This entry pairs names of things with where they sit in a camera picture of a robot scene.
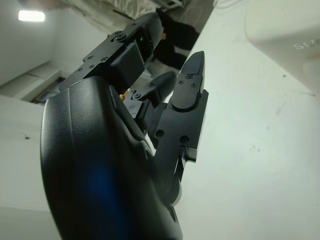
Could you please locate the cream white two-slot toaster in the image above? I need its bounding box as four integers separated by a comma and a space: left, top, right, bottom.
244, 0, 320, 99

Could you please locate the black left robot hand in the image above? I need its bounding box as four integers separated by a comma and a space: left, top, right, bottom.
39, 11, 210, 240

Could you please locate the bright ceiling light panel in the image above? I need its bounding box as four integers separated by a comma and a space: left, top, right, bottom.
18, 10, 46, 23

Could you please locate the person in white jacket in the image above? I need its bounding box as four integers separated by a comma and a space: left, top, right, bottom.
67, 0, 201, 71

